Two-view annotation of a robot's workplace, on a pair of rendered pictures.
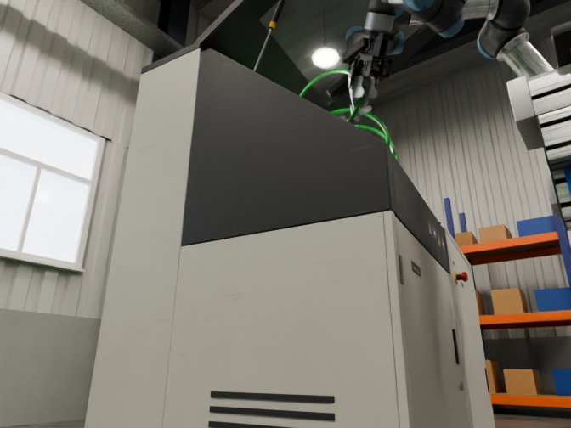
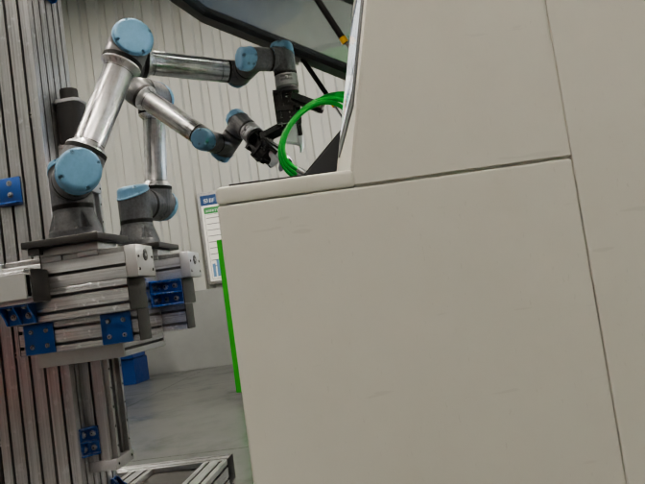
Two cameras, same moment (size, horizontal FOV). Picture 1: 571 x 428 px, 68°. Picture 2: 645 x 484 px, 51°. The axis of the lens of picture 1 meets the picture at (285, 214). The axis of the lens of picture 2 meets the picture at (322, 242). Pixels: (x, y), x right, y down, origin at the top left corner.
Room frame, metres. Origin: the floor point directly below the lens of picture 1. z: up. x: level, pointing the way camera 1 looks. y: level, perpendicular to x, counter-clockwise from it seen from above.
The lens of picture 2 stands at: (3.00, -1.35, 0.80)
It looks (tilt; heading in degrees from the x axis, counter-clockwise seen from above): 4 degrees up; 148
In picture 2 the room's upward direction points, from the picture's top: 8 degrees counter-clockwise
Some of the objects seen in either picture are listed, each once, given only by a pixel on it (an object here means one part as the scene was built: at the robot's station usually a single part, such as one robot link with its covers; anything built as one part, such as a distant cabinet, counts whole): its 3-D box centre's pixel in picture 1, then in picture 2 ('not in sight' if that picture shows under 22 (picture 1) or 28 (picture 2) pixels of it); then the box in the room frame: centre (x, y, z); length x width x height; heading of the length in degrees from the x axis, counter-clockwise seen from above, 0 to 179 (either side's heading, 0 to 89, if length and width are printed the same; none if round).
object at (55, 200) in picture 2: not in sight; (70, 182); (0.99, -0.91, 1.20); 0.13 x 0.12 x 0.14; 176
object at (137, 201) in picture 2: not in sight; (135, 202); (0.58, -0.61, 1.20); 0.13 x 0.12 x 0.14; 126
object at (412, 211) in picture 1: (417, 223); not in sight; (1.12, -0.37, 0.87); 0.62 x 0.04 x 0.16; 150
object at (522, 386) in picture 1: (467, 300); not in sight; (6.27, -2.72, 1.50); 2.78 x 0.86 x 3.00; 53
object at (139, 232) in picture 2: not in sight; (137, 233); (0.59, -0.61, 1.09); 0.15 x 0.15 x 0.10
